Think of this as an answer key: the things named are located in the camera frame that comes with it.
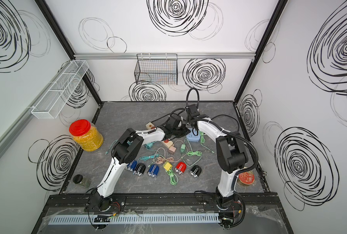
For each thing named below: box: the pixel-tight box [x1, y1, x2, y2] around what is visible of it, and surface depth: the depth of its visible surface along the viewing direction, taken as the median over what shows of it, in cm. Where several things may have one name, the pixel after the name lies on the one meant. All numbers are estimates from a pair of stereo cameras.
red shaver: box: [174, 161, 187, 175], surface depth 85 cm
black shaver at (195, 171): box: [189, 164, 202, 178], surface depth 84 cm
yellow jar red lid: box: [68, 118, 104, 152], surface depth 86 cm
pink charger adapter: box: [167, 145, 177, 156], surface depth 93 cm
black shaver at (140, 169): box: [134, 162, 147, 177], surface depth 84 cm
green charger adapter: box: [180, 143, 186, 154], surface depth 93 cm
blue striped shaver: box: [147, 163, 160, 178], surface depth 84 cm
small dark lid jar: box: [72, 174, 91, 188], surface depth 77 cm
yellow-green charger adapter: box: [163, 161, 174, 172], surface depth 84 cm
